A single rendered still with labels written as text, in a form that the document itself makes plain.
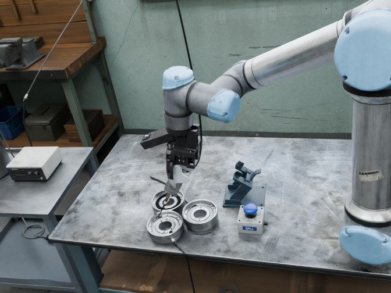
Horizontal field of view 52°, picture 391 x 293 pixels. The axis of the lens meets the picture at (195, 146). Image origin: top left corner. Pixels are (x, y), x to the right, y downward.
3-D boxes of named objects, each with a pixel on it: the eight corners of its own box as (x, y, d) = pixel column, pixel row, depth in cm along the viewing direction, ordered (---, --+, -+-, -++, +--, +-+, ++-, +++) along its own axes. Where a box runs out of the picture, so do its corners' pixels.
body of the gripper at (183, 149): (194, 171, 108) (194, 135, 101) (164, 166, 110) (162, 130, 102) (201, 155, 114) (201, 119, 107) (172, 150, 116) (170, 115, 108)
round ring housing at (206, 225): (224, 225, 117) (223, 214, 115) (192, 238, 115) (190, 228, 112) (209, 204, 126) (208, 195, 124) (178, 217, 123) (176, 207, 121)
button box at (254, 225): (237, 233, 114) (236, 221, 111) (241, 216, 120) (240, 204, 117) (266, 236, 112) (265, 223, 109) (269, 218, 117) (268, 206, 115)
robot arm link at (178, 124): (160, 115, 100) (170, 100, 106) (161, 131, 103) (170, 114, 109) (188, 120, 98) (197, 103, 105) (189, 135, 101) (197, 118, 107)
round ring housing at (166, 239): (144, 229, 120) (141, 219, 118) (176, 215, 124) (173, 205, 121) (156, 252, 112) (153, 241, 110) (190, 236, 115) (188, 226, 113)
